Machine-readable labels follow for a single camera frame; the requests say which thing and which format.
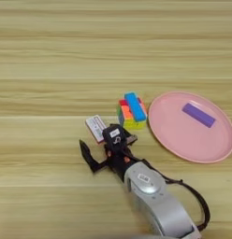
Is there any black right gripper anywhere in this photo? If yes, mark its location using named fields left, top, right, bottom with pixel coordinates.
left=79, top=128, right=144, bottom=183

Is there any white eraser with red edge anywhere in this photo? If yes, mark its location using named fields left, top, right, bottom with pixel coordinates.
left=84, top=114, right=109, bottom=145

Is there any purple rectangular block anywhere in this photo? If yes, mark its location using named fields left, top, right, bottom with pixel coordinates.
left=181, top=103, right=217, bottom=129

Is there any multicoloured puzzle cube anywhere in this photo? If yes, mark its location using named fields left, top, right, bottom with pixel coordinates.
left=116, top=96, right=149, bottom=132

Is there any blue rectangular block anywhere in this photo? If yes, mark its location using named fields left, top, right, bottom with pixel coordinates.
left=123, top=91, right=148, bottom=123

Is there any pink round plate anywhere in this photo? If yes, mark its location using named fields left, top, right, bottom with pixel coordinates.
left=147, top=91, right=232, bottom=164

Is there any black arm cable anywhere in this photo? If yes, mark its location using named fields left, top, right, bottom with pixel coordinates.
left=141, top=158, right=211, bottom=233

